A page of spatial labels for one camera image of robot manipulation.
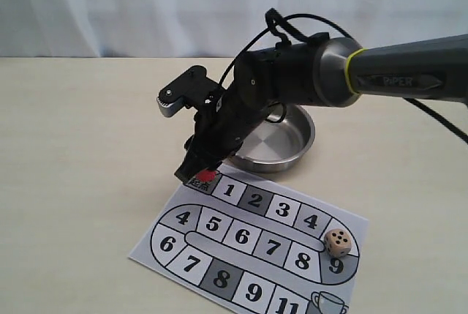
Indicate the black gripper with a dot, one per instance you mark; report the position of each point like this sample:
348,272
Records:
217,137

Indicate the red cylinder game piece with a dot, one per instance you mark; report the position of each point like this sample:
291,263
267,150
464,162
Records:
206,176

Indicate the beige wooden die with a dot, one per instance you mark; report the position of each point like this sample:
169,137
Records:
337,242

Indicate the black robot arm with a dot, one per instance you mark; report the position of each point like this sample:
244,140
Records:
324,72

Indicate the round stainless steel bowl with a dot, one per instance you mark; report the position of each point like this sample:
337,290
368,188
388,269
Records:
275,147

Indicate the printed paper game board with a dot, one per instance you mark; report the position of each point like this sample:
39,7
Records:
253,246

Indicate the white curtain backdrop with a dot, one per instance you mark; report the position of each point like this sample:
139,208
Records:
214,28

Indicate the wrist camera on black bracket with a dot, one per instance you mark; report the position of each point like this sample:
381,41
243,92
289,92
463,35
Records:
189,90

